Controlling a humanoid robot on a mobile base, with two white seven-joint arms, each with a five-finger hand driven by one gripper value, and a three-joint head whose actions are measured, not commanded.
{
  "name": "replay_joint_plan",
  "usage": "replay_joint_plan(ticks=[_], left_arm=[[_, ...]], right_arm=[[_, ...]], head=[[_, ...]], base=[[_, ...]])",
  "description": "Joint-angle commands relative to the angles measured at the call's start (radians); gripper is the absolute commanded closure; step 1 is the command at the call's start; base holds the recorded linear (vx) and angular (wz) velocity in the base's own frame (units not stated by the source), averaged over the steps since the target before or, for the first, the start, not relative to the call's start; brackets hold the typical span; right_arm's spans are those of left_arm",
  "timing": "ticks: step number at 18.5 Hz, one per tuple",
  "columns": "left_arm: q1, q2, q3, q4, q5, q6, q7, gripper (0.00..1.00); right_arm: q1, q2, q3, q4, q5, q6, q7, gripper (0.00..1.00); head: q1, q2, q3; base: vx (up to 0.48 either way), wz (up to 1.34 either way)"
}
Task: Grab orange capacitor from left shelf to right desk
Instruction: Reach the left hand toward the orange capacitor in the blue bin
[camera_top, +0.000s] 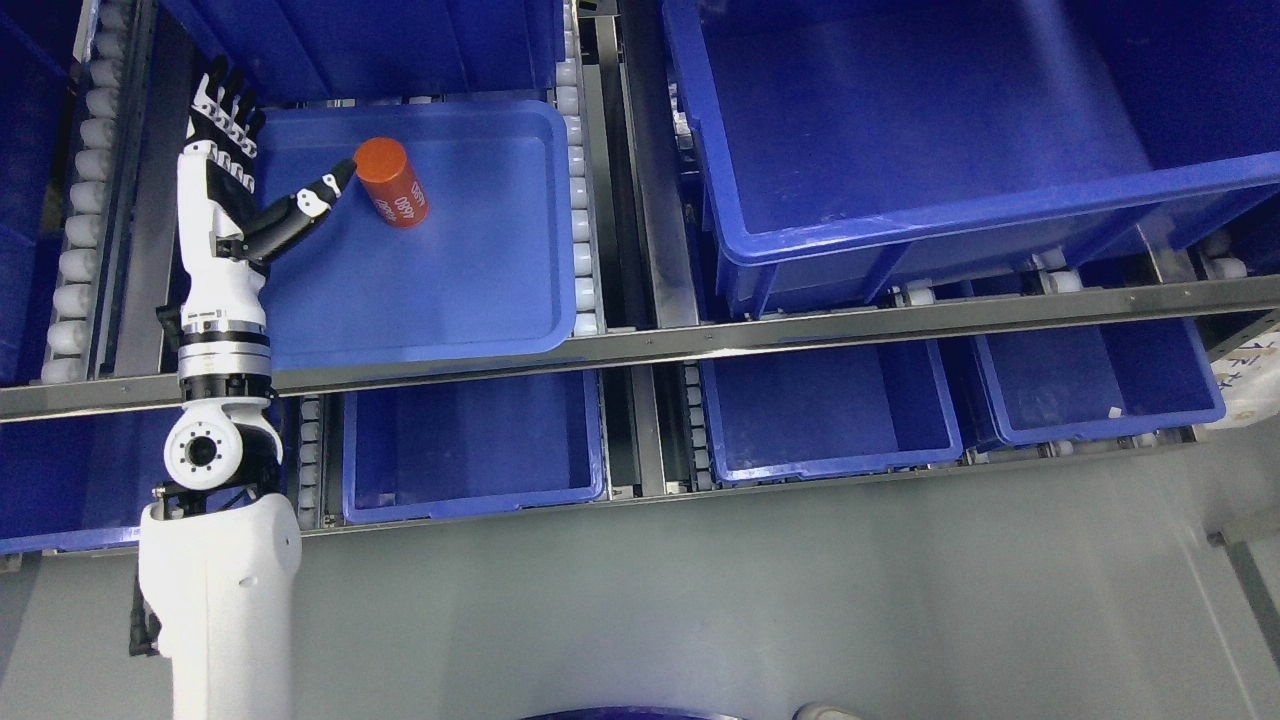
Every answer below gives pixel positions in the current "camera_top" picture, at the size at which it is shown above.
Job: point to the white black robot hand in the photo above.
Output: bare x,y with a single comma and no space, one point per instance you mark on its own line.
227,242

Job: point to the orange cylindrical capacitor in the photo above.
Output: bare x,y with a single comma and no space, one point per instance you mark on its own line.
387,175

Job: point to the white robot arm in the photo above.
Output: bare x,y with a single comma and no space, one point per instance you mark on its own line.
219,548

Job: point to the white roller track left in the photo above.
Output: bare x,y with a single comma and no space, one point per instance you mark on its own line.
106,35

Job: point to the white roller track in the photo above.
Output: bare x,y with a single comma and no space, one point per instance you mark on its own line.
106,35
569,98

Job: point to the blue bin upper middle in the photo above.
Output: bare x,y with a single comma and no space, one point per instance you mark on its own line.
311,51

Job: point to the blue bin far left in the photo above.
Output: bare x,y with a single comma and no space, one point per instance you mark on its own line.
38,39

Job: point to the blue bin lower middle left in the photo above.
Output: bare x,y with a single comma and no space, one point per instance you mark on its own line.
472,448

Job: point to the white roller track middle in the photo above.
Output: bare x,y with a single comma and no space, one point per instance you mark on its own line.
569,98

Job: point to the large blue bin upper right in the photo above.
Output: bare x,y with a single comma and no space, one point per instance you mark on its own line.
854,148

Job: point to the blue bin lower right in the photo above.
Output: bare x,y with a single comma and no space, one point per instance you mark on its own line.
1083,383

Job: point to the white sign blue characters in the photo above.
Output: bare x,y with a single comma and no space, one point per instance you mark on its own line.
1248,380

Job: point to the metal shelf front rail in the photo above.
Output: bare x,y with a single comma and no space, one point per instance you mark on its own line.
990,315

